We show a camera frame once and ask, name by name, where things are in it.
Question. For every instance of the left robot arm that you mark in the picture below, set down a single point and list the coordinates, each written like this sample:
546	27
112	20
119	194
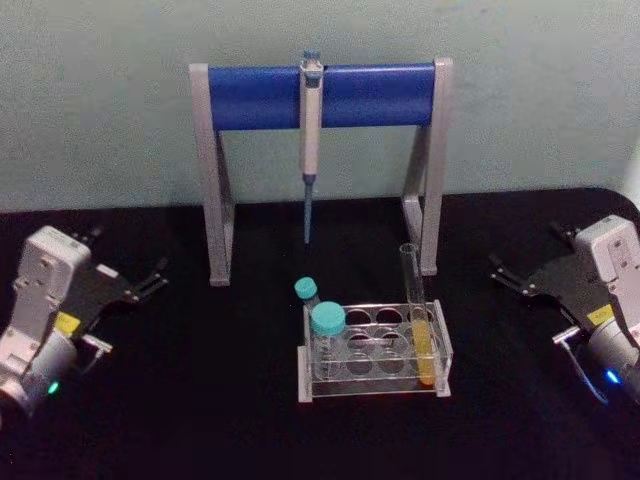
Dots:
45	280

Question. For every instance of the large teal-capped plastic tube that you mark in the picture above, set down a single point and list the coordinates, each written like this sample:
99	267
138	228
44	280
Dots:
328	318

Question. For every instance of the grey stand with blue bar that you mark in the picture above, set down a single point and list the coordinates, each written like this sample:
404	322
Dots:
255	97

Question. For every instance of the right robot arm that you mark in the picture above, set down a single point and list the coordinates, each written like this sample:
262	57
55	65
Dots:
612	280

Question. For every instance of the white pipette with blue tip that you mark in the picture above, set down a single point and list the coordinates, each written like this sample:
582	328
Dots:
310	130

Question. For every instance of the glass test tube yellow liquid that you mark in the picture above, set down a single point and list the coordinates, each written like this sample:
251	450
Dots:
421	340

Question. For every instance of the clear acrylic tube rack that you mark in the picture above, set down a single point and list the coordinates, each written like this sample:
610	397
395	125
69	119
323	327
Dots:
380	387

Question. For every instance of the black table cloth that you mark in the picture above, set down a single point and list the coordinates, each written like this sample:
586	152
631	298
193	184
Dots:
200	430

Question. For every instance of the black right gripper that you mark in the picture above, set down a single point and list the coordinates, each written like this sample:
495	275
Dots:
565	287

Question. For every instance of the small teal-capped plastic tube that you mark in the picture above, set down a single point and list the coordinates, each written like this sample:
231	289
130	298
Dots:
305	288

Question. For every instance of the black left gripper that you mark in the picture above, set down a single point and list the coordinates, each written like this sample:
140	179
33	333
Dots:
95	290

